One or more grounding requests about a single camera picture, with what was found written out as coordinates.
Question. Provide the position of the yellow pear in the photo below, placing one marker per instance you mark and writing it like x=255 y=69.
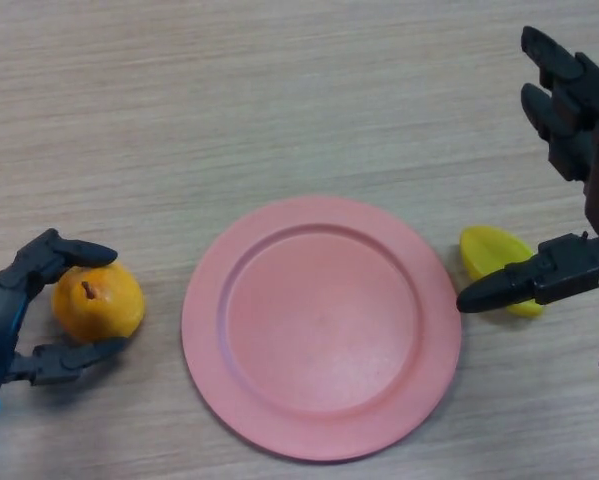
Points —
x=109 y=310

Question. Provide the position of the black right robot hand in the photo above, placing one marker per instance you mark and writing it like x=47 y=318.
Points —
x=576 y=120

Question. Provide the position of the pink round plate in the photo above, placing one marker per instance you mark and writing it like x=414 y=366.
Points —
x=324 y=330

